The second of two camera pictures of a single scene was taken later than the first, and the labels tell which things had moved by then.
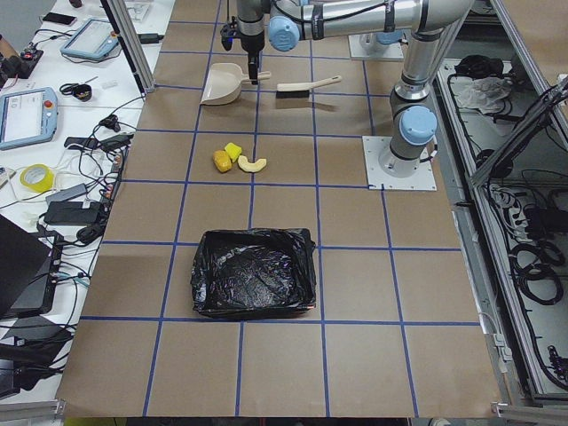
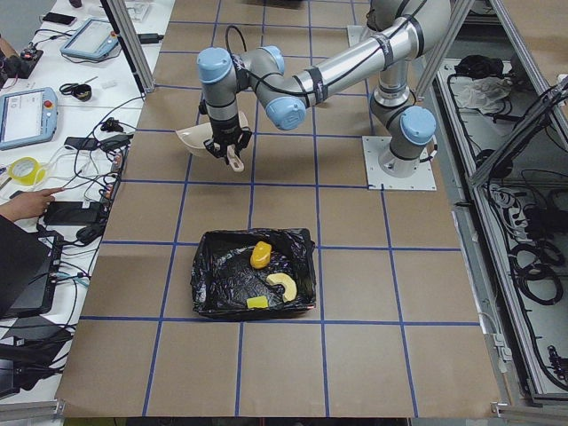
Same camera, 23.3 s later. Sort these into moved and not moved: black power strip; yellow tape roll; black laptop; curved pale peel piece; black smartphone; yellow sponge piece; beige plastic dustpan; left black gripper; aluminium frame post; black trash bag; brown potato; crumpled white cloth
Moved: curved pale peel piece; left black gripper; yellow sponge piece; brown potato; yellow tape roll; beige plastic dustpan
Not moved: black laptop; aluminium frame post; crumpled white cloth; black smartphone; black power strip; black trash bag
